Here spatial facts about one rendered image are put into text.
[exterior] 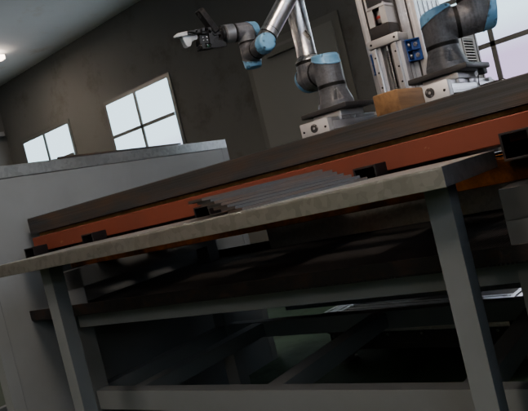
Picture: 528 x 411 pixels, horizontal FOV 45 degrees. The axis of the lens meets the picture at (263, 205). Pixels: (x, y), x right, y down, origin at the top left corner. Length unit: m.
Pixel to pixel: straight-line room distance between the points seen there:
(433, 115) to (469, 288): 0.36
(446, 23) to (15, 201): 1.59
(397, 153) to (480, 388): 0.47
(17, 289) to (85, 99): 6.51
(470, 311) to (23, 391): 1.47
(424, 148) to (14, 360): 1.41
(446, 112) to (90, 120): 7.45
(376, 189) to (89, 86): 7.60
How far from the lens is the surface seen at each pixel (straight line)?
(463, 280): 1.06
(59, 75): 8.95
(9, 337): 2.12
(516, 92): 1.21
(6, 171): 2.19
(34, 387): 2.17
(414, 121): 1.27
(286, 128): 6.14
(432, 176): 0.92
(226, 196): 1.19
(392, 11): 2.66
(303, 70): 2.76
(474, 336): 1.08
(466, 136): 1.24
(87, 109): 8.51
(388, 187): 0.95
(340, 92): 2.61
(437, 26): 2.40
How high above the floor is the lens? 0.78
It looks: 1 degrees down
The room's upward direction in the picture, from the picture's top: 14 degrees counter-clockwise
